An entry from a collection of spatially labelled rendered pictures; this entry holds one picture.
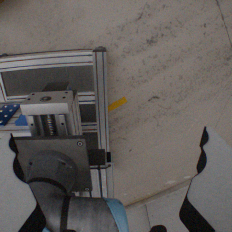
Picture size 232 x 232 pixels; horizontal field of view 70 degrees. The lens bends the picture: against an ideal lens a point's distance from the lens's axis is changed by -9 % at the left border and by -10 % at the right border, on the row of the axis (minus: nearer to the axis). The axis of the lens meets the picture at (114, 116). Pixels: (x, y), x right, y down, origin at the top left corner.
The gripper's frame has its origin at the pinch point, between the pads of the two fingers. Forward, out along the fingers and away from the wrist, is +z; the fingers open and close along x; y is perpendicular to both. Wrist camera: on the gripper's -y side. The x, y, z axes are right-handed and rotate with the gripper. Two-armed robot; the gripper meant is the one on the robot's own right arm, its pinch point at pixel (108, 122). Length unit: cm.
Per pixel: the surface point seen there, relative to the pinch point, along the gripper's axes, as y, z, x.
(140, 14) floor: -11, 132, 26
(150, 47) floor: 14, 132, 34
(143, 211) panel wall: 203, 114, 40
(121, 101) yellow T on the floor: 59, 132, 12
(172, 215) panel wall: 187, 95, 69
